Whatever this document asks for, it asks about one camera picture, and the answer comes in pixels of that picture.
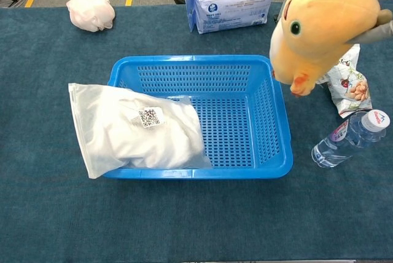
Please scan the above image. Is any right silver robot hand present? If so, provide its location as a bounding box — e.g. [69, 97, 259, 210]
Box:
[345, 8, 393, 45]

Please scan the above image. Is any yellow plush toy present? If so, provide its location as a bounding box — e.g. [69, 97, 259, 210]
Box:
[269, 0, 382, 98]

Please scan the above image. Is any silver peanut snack bag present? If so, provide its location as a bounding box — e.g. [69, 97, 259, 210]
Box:
[316, 44, 373, 119]

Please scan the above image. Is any clear plastic water bottle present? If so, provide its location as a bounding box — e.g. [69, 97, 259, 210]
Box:
[311, 109, 391, 170]

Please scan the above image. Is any blue perforated plastic basket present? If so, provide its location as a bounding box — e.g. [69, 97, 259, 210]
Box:
[102, 54, 294, 181]

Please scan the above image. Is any blue white tissue pack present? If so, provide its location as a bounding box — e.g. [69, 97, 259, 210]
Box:
[184, 0, 276, 36]

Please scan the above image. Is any white garment in zip bag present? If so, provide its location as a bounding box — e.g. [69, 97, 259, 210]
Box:
[68, 82, 213, 179]

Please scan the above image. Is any pale pink bath loofah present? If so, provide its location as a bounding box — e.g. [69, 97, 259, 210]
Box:
[66, 0, 117, 33]

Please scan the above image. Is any teal felt table cover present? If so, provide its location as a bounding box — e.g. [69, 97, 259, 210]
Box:
[0, 1, 393, 263]

